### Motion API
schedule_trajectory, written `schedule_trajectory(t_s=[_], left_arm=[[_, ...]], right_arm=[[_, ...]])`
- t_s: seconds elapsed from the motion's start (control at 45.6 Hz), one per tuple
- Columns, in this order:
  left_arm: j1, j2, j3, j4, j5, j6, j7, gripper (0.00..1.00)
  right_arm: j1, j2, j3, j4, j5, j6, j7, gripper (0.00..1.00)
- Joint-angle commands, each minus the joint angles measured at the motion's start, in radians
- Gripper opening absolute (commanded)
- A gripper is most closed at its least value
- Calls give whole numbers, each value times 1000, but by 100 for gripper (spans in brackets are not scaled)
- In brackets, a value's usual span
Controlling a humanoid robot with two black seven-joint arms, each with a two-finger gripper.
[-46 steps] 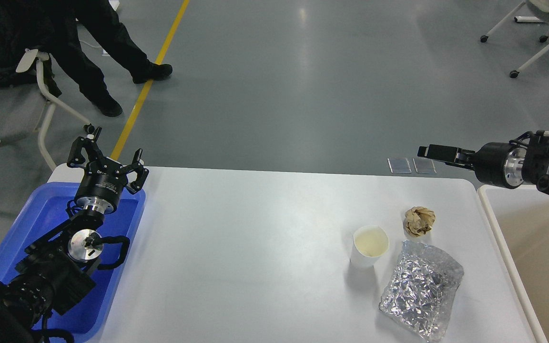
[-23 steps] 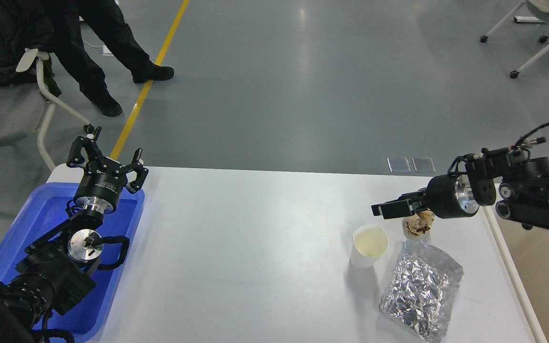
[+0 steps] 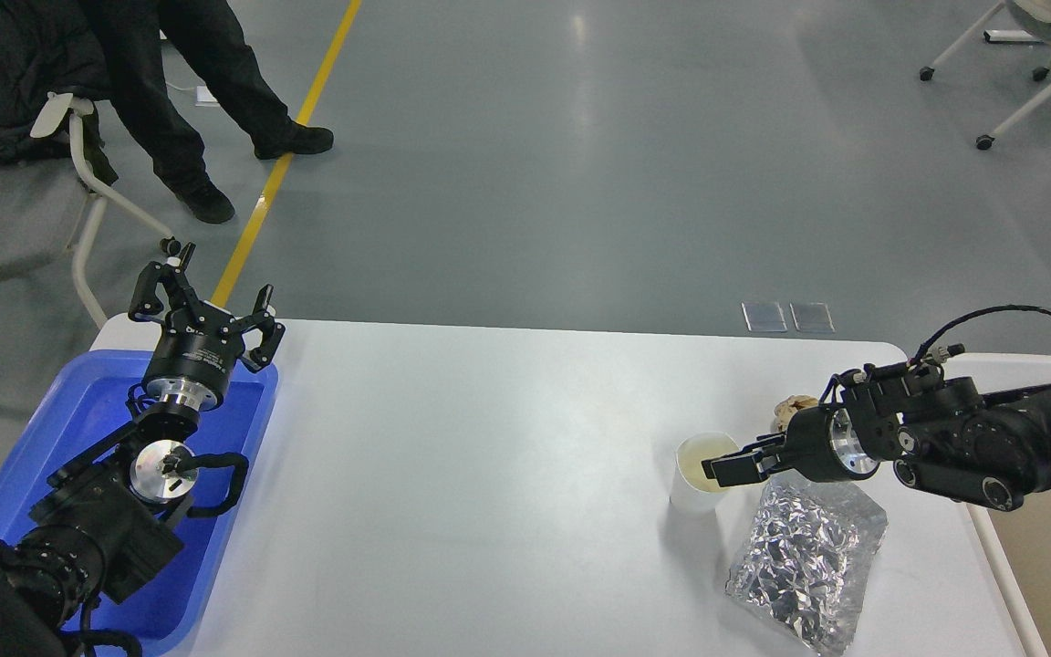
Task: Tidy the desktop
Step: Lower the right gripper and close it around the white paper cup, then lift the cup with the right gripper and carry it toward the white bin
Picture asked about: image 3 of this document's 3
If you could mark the metal floor plate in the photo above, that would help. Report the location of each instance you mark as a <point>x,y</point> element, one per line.
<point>812,317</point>
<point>764,317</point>

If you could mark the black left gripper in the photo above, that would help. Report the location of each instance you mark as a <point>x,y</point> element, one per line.
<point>193,358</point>

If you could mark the left metal floor plate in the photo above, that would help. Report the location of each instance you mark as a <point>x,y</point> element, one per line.
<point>764,317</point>

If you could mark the right metal floor plate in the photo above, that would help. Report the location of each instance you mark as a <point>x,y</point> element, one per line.
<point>812,317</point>

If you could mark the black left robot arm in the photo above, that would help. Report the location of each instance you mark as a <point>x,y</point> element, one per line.
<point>107,525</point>

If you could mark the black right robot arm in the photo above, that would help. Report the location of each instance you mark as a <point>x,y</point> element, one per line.
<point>941,435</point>

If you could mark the white paper cup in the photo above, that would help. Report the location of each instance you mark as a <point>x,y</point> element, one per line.
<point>692,493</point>

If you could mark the white chair with black jacket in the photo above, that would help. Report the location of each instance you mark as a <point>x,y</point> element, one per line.
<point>52,76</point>

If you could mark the crumpled silver foil bag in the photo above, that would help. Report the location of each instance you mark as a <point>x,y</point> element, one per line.
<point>805,562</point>

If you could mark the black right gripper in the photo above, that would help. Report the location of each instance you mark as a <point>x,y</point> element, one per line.
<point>820,443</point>

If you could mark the crumpled brown paper ball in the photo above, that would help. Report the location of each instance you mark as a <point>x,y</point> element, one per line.
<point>785,410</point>

